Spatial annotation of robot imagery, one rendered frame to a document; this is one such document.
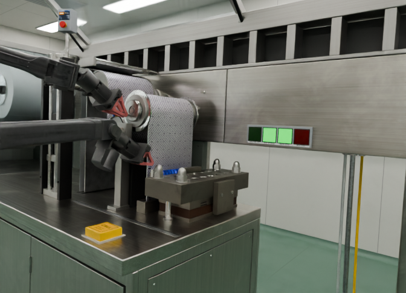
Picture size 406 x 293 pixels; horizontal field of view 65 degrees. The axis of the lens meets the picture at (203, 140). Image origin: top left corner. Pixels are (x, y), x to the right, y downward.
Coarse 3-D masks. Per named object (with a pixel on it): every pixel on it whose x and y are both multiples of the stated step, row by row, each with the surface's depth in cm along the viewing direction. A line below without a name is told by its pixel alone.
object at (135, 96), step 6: (132, 96) 112; (138, 96) 110; (126, 102) 114; (144, 102) 108; (144, 108) 108; (144, 114) 108; (126, 120) 114; (138, 120) 110; (144, 120) 109; (132, 126) 112; (138, 126) 111
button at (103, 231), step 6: (108, 222) 90; (90, 228) 84; (96, 228) 84; (102, 228) 84; (108, 228) 85; (114, 228) 85; (120, 228) 86; (90, 234) 84; (96, 234) 82; (102, 234) 81; (108, 234) 83; (114, 234) 84; (120, 234) 86; (102, 240) 82
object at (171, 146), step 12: (156, 132) 112; (168, 132) 117; (180, 132) 122; (192, 132) 127; (156, 144) 112; (168, 144) 117; (180, 144) 122; (156, 156) 113; (168, 156) 117; (180, 156) 123; (168, 168) 118
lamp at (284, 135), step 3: (279, 129) 113; (282, 129) 112; (285, 129) 112; (288, 129) 111; (291, 129) 110; (279, 132) 113; (282, 132) 112; (285, 132) 112; (288, 132) 111; (291, 132) 110; (279, 135) 113; (282, 135) 112; (285, 135) 112; (288, 135) 111; (291, 135) 110; (279, 138) 113; (282, 138) 112; (285, 138) 112; (288, 138) 111; (291, 138) 110; (279, 141) 113; (282, 141) 113; (285, 141) 112; (288, 141) 111
